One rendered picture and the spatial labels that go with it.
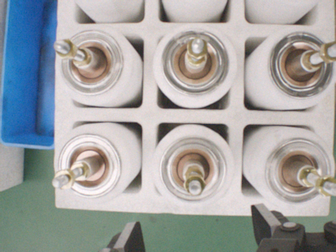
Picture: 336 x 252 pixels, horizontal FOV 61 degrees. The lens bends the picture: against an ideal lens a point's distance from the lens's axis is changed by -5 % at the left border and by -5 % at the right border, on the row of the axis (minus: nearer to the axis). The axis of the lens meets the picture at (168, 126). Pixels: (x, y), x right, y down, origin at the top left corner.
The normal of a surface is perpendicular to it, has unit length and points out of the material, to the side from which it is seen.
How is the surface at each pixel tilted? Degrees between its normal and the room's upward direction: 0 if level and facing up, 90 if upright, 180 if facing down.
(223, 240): 0
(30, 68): 88
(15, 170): 90
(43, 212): 0
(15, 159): 90
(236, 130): 0
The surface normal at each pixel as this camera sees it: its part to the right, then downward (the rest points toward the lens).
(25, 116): 0.99, 0.07
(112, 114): -0.07, 0.04
